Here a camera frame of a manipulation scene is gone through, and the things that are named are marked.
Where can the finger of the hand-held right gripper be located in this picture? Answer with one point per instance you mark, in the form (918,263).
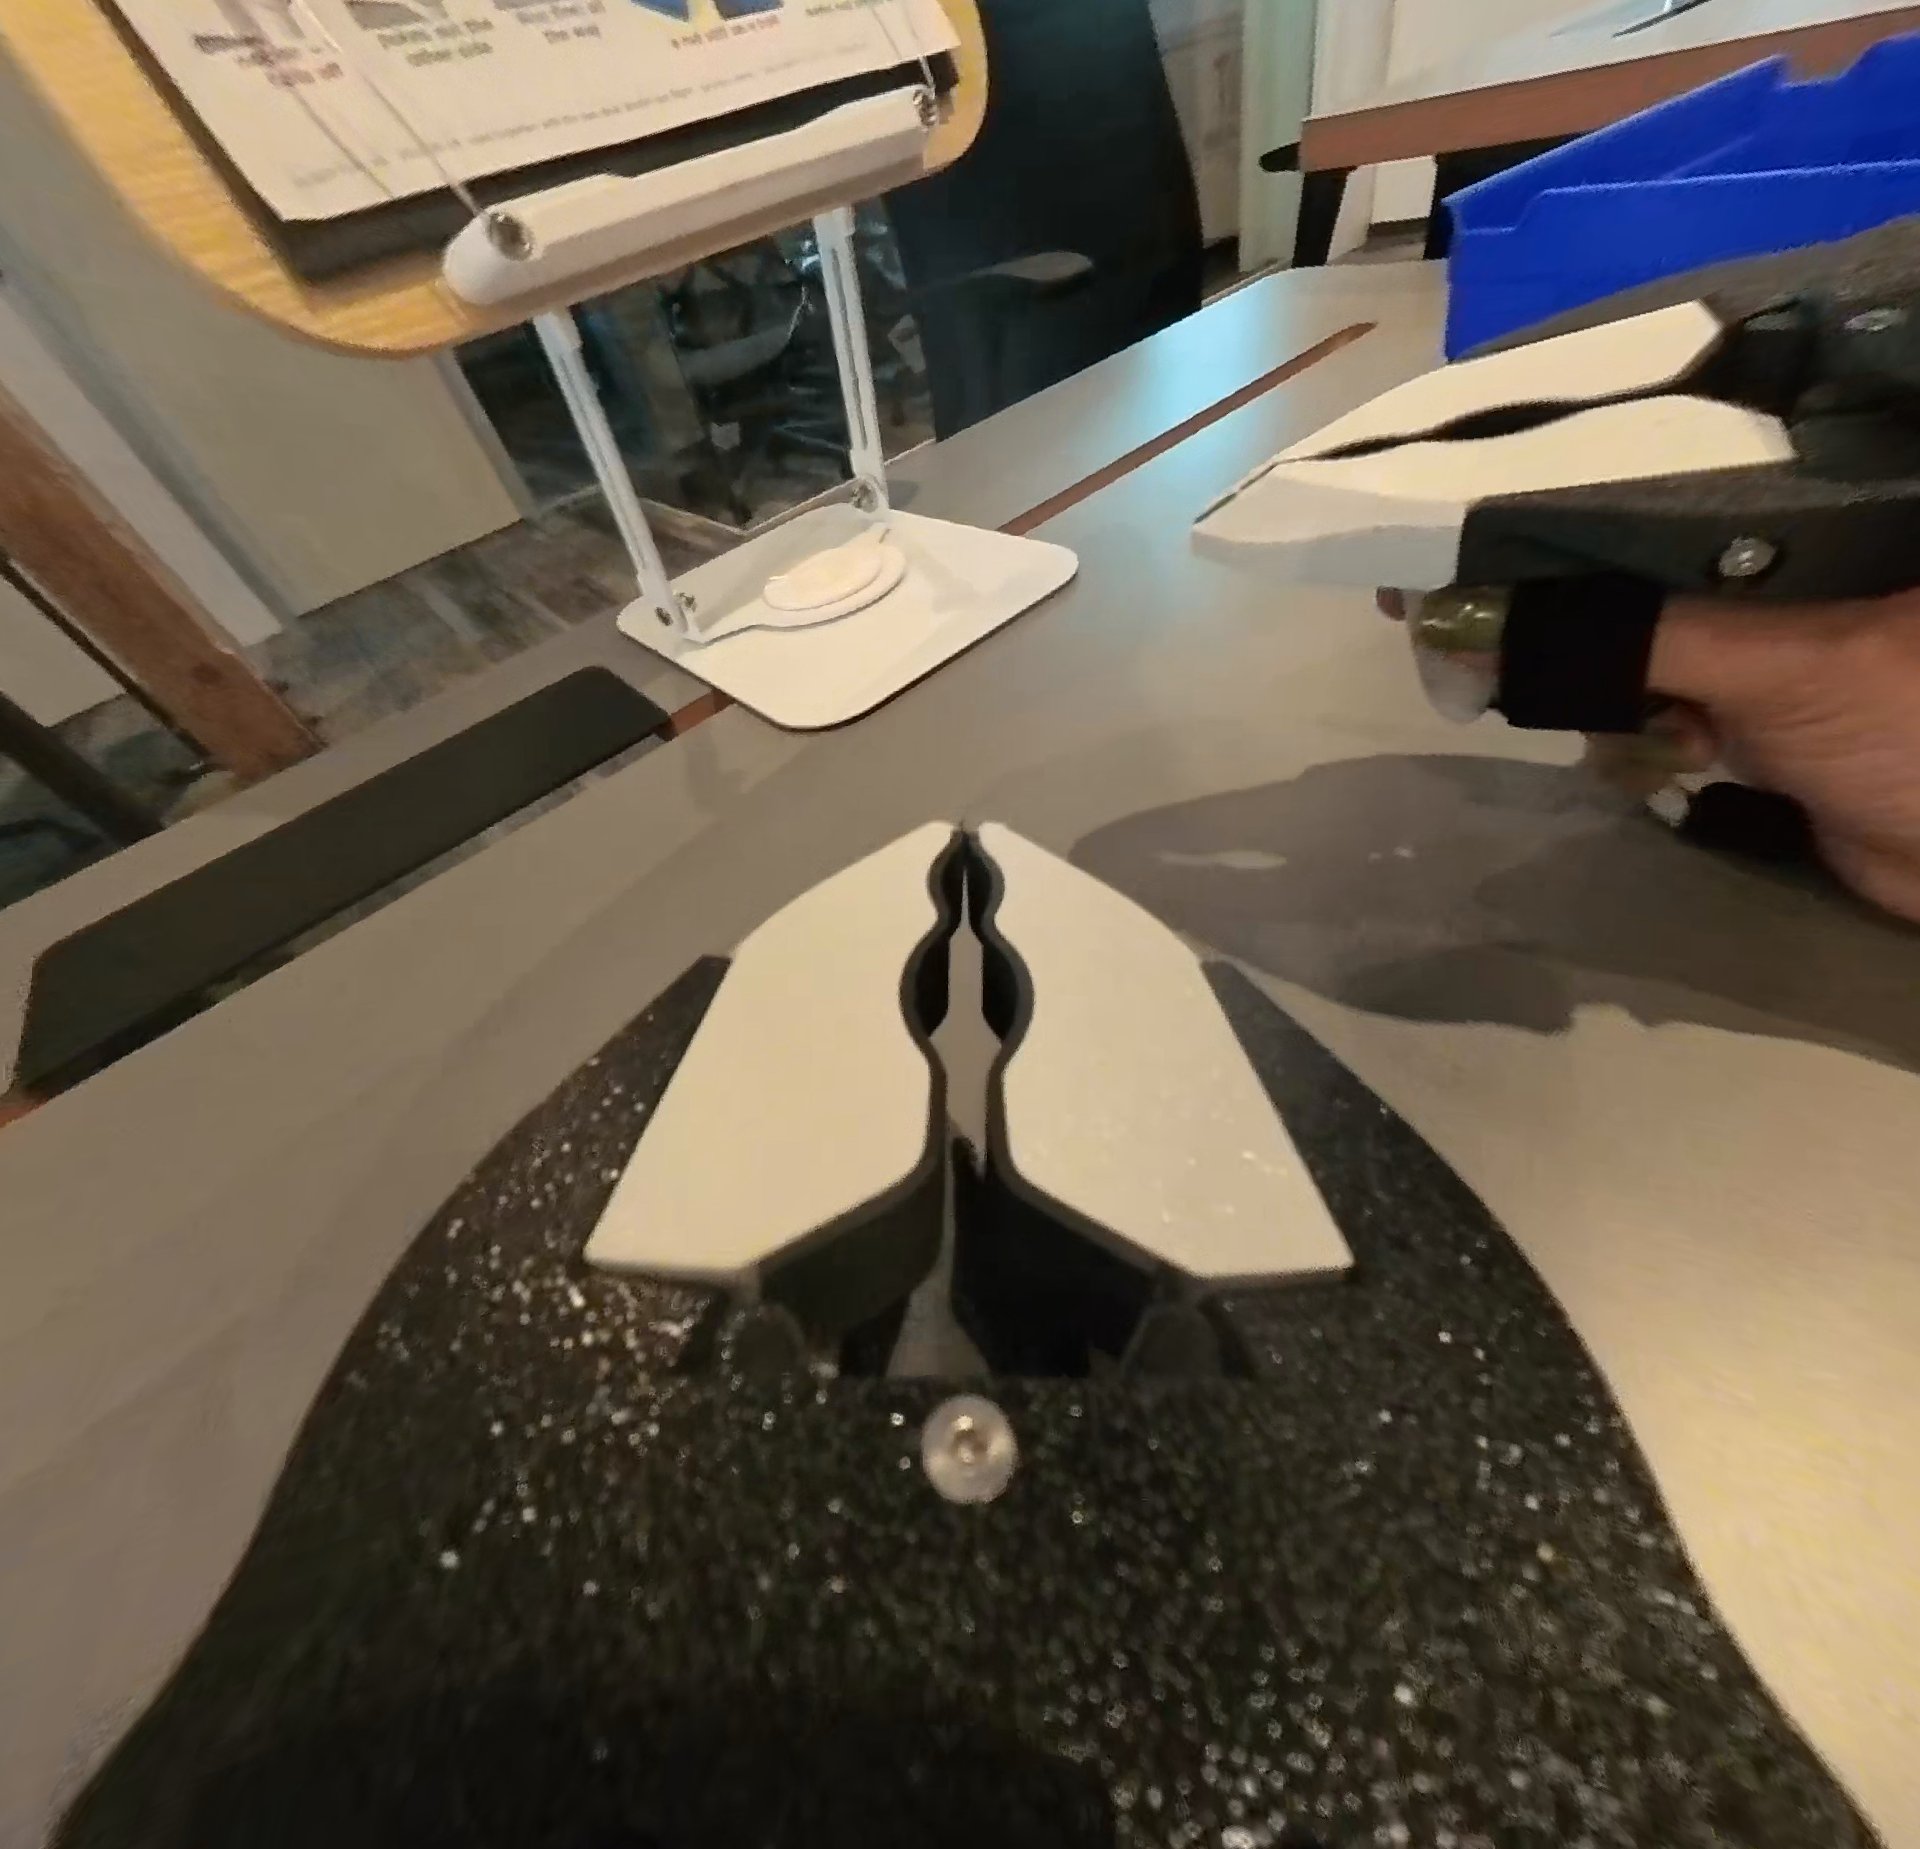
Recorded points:
(1560,363)
(1425,517)

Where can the printed instruction sheet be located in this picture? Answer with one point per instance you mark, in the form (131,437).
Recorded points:
(600,78)

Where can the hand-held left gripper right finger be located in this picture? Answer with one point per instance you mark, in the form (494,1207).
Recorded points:
(1171,1114)

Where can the wooden post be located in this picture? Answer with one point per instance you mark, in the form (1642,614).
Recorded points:
(135,591)

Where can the black rectangular mat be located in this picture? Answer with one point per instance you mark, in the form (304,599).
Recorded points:
(301,859)

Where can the white and wood document stand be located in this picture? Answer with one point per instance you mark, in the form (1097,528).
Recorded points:
(931,619)

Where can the person's right hand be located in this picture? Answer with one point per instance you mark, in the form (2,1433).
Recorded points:
(1800,708)

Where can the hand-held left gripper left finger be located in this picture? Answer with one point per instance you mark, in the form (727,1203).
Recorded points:
(781,1098)

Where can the blue plastic bin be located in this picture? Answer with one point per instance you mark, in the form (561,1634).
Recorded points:
(1649,201)

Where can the black office chair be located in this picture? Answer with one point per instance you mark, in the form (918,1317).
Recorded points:
(1050,124)

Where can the grey table with brown edge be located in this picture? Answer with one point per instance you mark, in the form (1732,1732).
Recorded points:
(1500,47)

